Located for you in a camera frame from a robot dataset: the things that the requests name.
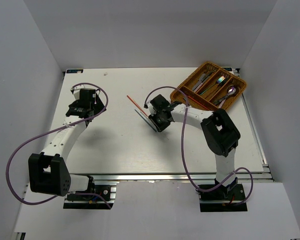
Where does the teal chopstick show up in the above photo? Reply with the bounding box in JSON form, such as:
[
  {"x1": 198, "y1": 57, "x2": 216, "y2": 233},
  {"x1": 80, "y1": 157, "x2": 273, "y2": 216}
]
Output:
[{"x1": 134, "y1": 109, "x2": 157, "y2": 132}]

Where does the silver spoon pink handle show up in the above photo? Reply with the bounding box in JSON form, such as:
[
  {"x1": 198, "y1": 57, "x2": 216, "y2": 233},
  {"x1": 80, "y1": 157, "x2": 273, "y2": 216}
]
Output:
[{"x1": 214, "y1": 94, "x2": 229, "y2": 106}]

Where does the silver patterned table knife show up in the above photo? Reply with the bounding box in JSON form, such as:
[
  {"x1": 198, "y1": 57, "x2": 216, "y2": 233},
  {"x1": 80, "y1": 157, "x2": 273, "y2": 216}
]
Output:
[{"x1": 196, "y1": 71, "x2": 214, "y2": 86}]

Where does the iridescent rainbow fork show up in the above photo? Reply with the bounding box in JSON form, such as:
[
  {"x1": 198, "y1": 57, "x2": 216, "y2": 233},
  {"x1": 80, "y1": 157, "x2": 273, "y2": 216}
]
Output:
[{"x1": 200, "y1": 75, "x2": 225, "y2": 95}]

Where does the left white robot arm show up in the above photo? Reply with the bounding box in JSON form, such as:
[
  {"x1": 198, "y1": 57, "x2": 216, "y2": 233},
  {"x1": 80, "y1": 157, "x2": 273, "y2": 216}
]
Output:
[{"x1": 28, "y1": 88, "x2": 105, "y2": 200}]

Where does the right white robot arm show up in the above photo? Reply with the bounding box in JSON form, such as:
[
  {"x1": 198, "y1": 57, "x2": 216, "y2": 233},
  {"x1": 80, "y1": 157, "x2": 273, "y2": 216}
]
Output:
[{"x1": 145, "y1": 95, "x2": 240, "y2": 200}]

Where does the blue label sticker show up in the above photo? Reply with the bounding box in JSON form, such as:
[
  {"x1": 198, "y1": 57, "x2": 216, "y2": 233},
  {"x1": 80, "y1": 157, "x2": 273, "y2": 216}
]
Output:
[{"x1": 66, "y1": 69, "x2": 84, "y2": 74}]

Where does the orange white chopstick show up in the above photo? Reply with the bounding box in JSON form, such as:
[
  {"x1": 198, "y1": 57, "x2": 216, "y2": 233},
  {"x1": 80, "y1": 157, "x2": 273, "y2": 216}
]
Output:
[{"x1": 126, "y1": 95, "x2": 148, "y2": 118}]

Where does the orange wicker cutlery tray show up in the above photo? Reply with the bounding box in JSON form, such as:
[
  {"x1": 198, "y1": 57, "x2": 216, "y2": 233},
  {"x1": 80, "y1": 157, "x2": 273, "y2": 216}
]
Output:
[{"x1": 170, "y1": 62, "x2": 247, "y2": 111}]

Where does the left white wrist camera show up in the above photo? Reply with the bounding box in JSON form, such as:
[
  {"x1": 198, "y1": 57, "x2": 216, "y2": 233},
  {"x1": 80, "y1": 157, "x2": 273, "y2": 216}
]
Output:
[{"x1": 70, "y1": 86, "x2": 82, "y2": 100}]

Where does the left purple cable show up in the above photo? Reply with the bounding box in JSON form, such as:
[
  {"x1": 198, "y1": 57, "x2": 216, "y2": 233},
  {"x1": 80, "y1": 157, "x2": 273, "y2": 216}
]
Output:
[{"x1": 6, "y1": 82, "x2": 113, "y2": 210}]

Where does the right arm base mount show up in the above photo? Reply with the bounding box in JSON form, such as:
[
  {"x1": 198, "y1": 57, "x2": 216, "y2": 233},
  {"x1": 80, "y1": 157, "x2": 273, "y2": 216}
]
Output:
[{"x1": 197, "y1": 184, "x2": 248, "y2": 213}]

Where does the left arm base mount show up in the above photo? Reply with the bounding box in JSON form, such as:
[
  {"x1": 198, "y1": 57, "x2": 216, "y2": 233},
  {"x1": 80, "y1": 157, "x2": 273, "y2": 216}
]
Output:
[{"x1": 63, "y1": 180, "x2": 117, "y2": 210}]

